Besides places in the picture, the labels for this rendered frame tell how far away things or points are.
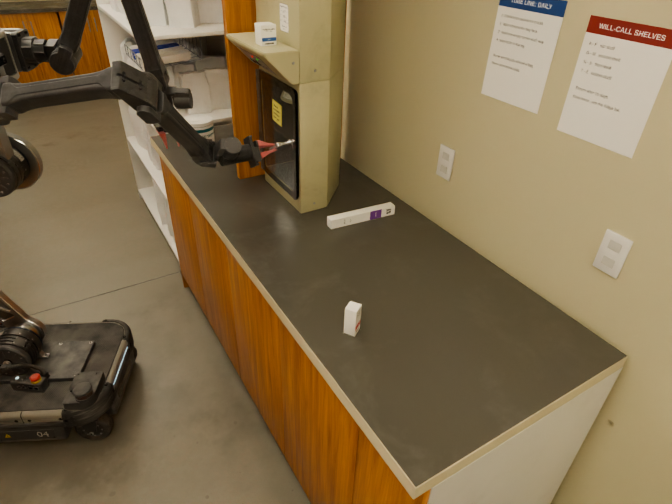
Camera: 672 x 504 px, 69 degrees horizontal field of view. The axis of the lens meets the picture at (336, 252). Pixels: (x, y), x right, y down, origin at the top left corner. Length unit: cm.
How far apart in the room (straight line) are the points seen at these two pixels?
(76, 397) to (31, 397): 23
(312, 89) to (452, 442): 112
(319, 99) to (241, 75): 39
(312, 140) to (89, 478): 157
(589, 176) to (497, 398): 61
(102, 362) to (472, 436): 167
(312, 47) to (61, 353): 165
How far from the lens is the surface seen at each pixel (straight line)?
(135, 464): 229
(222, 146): 161
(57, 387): 233
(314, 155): 173
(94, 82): 135
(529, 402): 125
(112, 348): 241
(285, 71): 159
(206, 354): 260
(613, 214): 140
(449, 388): 121
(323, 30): 162
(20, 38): 199
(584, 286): 151
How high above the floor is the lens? 184
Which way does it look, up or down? 34 degrees down
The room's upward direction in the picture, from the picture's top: 2 degrees clockwise
